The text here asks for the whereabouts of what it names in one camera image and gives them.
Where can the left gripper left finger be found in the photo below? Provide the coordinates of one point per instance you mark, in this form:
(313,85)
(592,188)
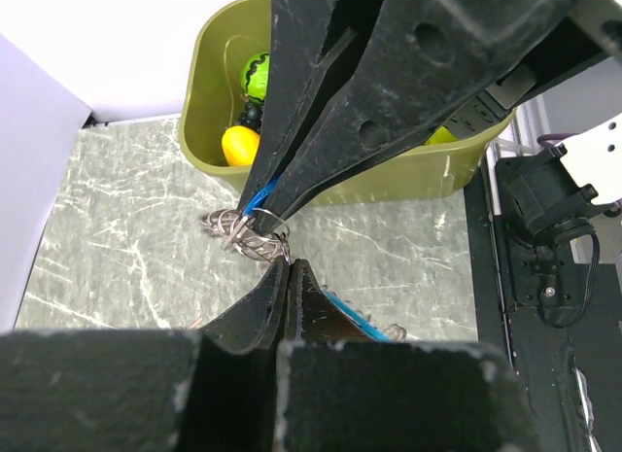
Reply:
(211,389)

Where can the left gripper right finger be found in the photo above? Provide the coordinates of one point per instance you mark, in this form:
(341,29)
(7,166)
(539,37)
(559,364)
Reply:
(346,395)

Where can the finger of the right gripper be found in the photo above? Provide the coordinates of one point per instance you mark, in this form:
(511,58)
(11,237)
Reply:
(315,46)

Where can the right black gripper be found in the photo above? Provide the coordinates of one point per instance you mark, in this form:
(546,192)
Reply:
(423,61)

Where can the metal keyring with small rings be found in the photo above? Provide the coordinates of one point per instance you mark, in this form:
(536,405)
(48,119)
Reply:
(235,230)

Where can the light blue key handle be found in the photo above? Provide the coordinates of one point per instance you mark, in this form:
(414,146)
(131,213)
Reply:
(357,319)

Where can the green toy watermelon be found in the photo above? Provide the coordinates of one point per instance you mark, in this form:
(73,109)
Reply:
(254,77)

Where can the purple toy grapes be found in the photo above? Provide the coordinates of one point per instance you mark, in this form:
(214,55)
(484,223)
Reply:
(251,117)

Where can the yellow-green toy fruit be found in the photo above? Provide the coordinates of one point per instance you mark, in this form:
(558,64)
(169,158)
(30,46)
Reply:
(441,136)

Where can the yellow toy lemon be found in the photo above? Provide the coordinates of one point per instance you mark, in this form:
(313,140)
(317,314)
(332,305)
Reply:
(240,145)

